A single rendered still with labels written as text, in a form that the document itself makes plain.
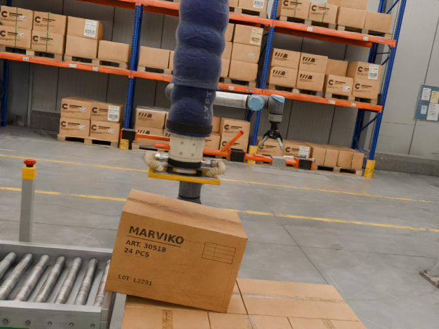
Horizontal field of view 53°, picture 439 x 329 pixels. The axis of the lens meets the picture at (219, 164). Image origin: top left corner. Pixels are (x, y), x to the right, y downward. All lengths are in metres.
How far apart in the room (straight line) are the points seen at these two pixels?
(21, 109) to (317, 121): 6.95
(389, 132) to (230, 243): 10.13
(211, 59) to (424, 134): 10.73
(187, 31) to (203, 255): 1.03
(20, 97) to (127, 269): 9.01
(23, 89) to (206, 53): 9.04
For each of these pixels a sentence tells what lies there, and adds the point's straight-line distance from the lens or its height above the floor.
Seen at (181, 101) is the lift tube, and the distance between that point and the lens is 2.06.
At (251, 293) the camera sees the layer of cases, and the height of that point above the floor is 0.54.
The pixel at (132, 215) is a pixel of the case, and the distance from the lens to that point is 2.05.
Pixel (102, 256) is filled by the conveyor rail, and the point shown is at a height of 0.57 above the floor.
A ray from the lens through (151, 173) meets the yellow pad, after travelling 2.05.
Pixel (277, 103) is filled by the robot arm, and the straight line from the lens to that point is 2.91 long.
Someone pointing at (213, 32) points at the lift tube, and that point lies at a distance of 2.05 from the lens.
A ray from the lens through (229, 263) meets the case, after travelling 2.14.
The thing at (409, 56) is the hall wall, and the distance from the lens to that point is 12.12.
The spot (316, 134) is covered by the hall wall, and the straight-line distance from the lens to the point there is 11.24.
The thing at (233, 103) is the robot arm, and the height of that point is 1.52.
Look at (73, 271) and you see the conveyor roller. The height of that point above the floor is 0.55.
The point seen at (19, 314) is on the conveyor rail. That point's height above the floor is 0.56.
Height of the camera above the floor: 1.64
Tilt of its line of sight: 11 degrees down
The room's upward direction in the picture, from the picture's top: 8 degrees clockwise
